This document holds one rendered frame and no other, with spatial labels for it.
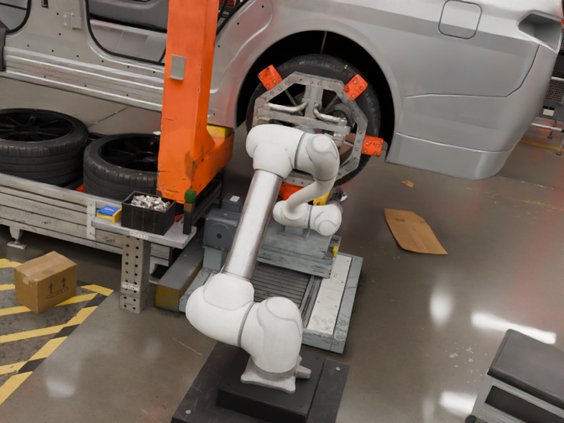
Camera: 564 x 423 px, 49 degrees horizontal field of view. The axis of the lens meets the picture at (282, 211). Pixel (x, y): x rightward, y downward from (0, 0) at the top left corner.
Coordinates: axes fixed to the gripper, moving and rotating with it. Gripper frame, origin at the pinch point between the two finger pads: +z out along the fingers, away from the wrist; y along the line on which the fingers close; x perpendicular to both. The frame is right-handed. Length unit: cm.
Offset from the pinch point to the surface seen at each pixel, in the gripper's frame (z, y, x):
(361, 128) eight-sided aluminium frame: 8.8, 23.8, 18.7
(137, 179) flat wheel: -7, -80, 60
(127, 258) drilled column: -46, -84, 35
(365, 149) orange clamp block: 9.2, 19.8, 9.1
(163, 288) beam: -37, -86, 12
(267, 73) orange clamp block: 9, 2, 64
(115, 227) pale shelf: -49, -76, 50
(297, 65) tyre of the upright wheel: 17, 13, 59
